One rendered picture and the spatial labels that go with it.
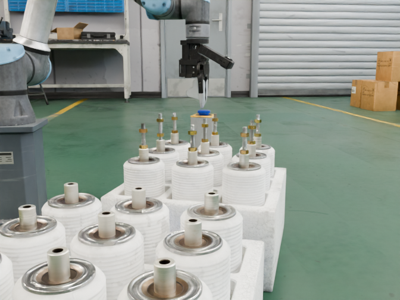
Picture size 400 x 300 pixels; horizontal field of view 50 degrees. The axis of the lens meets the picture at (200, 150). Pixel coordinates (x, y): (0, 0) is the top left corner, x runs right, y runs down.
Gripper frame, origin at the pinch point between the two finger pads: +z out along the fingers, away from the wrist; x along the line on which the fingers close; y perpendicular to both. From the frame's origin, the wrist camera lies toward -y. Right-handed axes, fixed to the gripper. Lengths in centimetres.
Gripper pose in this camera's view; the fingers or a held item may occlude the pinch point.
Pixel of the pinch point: (203, 103)
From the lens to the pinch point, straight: 137.2
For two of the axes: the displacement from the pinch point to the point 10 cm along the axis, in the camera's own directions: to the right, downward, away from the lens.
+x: -2.5, 1.9, -9.5
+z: 0.0, 9.8, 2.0
